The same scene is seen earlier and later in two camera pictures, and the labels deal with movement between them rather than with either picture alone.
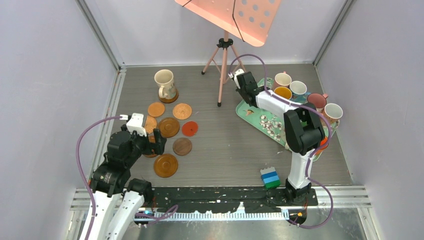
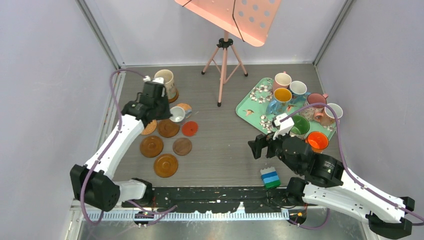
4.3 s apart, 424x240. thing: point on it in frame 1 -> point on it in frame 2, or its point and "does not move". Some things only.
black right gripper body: (241, 91) -> (273, 149)
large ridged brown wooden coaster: (169, 127) does not move
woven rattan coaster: (150, 124) does not move
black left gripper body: (141, 145) -> (163, 108)
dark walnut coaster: (182, 146) does not move
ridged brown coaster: (165, 165) does not move
